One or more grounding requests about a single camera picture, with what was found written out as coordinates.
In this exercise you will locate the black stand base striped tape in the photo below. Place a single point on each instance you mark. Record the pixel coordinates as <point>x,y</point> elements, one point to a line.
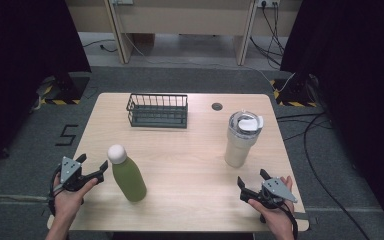
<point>295,91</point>
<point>68,90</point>

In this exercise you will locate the cream tumbler with clear lid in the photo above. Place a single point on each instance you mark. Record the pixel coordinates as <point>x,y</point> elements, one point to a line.
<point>241,140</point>

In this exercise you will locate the person's left hand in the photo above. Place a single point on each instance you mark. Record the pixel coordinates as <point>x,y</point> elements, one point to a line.
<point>68,203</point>

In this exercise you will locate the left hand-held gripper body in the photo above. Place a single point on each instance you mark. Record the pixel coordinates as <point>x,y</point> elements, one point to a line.
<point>70,168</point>

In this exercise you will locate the white power strip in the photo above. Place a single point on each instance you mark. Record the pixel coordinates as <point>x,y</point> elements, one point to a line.
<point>122,1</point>

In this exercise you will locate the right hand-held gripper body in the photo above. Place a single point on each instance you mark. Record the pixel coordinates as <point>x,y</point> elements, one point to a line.
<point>276,190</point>

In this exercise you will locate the green bottle with white cap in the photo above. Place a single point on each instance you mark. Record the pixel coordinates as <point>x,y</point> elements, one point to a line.
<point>128,178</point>

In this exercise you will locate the round table grommet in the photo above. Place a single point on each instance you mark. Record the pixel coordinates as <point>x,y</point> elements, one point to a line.
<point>217,106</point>

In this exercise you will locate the person's right hand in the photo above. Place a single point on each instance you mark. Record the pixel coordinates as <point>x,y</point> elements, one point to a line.
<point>278,220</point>

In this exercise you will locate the black curtain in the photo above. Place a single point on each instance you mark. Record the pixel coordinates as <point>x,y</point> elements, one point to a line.
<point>356,83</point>
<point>23,66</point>

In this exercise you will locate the white wall socket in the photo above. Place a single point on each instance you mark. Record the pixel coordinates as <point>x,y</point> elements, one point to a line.
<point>268,3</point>

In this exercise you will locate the beige wooden desk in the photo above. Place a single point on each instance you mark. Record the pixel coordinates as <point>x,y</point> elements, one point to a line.
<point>180,20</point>

